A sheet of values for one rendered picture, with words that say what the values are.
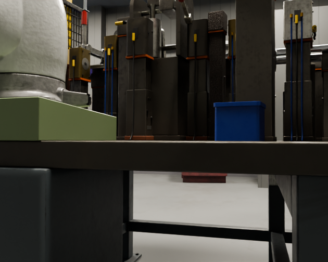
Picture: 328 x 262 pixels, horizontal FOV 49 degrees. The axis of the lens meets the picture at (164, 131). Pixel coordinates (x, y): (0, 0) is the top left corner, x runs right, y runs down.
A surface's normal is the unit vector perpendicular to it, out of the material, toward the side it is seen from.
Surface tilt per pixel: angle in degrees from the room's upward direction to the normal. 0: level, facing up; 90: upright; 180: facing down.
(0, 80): 82
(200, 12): 90
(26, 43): 91
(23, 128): 90
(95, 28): 90
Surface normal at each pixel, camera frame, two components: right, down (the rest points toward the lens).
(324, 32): -0.25, -0.03
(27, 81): 0.42, -0.15
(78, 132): 0.97, 0.00
